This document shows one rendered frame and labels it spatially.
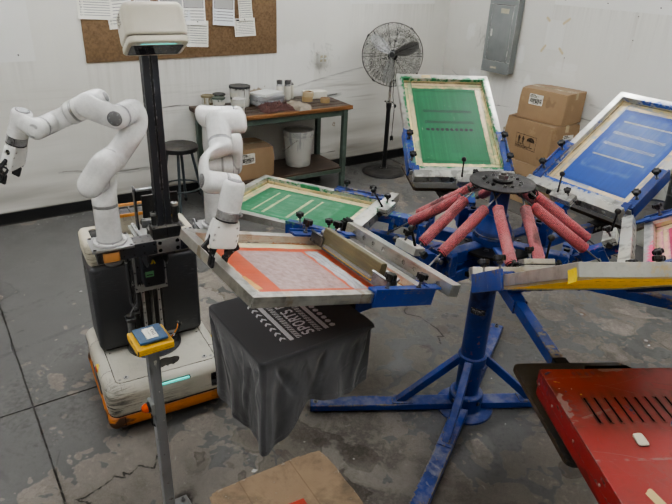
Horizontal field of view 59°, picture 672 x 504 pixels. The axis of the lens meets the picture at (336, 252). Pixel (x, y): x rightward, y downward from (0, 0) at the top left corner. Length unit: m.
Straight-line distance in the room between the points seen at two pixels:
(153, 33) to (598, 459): 1.84
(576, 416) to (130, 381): 2.13
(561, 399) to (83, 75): 4.78
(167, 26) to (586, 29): 4.91
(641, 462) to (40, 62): 5.05
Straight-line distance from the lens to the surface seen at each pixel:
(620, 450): 1.73
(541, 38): 6.81
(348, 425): 3.24
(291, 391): 2.21
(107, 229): 2.46
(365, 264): 2.27
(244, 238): 2.37
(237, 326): 2.24
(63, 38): 5.62
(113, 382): 3.17
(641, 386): 1.98
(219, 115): 2.16
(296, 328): 2.23
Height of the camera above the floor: 2.18
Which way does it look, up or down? 26 degrees down
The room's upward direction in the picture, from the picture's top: 3 degrees clockwise
